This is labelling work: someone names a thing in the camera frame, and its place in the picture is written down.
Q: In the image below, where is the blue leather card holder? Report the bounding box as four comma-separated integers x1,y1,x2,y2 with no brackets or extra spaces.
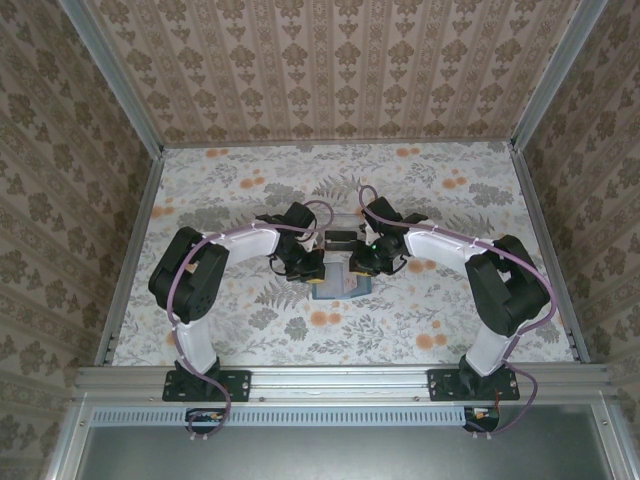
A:
310,259,374,301

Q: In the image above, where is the grey sheet metal panel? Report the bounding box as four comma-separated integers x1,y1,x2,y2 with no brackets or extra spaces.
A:
79,424,616,480

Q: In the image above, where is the aluminium table edge rail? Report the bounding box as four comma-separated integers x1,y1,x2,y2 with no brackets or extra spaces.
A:
74,364,611,406

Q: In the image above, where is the thin aluminium wall rail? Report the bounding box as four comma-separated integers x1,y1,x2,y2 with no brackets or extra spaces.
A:
159,138,519,150

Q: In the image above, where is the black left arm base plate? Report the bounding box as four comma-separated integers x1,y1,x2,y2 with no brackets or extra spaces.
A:
162,368,251,403

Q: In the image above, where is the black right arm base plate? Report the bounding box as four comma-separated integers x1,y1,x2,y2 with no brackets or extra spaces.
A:
428,368,521,403

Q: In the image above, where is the grey slotted cable duct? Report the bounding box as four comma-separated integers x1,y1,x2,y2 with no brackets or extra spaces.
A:
92,405,501,427

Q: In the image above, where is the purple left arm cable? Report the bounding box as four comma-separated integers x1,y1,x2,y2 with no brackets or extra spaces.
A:
167,199,335,442

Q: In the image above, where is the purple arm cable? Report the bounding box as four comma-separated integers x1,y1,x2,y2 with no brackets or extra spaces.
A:
358,185,557,441
167,199,335,442

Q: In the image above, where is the aluminium side rail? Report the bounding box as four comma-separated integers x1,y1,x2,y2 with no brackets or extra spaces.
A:
509,144,591,366
94,147,166,369

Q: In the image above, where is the black connector box with wires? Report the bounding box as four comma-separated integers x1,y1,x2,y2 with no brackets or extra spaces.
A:
185,407,226,434
462,405,501,432

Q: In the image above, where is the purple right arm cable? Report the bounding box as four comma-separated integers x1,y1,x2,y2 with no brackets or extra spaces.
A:
358,185,557,441

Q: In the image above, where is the aluminium corner post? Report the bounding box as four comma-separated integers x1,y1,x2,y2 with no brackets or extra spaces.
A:
509,0,611,151
54,0,166,159

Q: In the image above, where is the aluminium panel frame bar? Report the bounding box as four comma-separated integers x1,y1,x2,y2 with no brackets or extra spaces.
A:
592,399,636,480
42,394,94,480

